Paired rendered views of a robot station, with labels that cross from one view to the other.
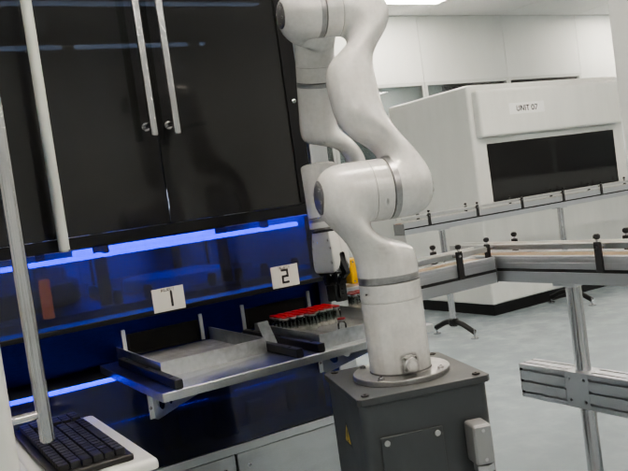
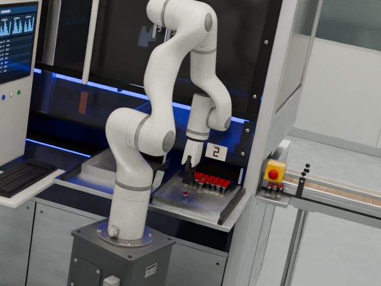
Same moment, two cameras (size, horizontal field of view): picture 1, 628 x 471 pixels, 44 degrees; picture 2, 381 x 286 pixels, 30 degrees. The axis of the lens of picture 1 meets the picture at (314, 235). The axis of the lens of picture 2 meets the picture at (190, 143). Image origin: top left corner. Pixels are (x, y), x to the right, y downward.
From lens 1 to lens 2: 1.86 m
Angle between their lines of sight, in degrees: 45
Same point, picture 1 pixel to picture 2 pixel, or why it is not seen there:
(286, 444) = (181, 248)
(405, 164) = (147, 126)
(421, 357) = (122, 232)
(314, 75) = not seen: hidden behind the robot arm
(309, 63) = not seen: hidden behind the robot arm
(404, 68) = not seen: outside the picture
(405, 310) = (120, 203)
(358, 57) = (161, 51)
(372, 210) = (123, 142)
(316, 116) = (192, 68)
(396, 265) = (123, 177)
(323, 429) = (208, 254)
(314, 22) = (156, 20)
